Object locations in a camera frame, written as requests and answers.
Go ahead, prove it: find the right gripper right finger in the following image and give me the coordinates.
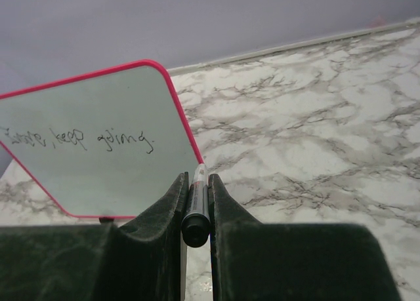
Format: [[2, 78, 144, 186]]
[[209, 174, 401, 300]]

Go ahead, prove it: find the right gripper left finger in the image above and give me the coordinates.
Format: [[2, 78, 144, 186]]
[[1, 173, 188, 300]]

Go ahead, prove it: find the white whiteboard marker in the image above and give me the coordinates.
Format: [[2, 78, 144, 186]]
[[181, 163, 211, 248]]

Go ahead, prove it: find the pink framed whiteboard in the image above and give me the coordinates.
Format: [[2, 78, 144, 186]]
[[1, 60, 203, 218]]

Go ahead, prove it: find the right black whiteboard foot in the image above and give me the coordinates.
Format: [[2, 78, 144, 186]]
[[98, 217, 114, 224]]

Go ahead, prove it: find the aluminium table frame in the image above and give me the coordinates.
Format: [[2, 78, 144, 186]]
[[168, 17, 419, 75]]

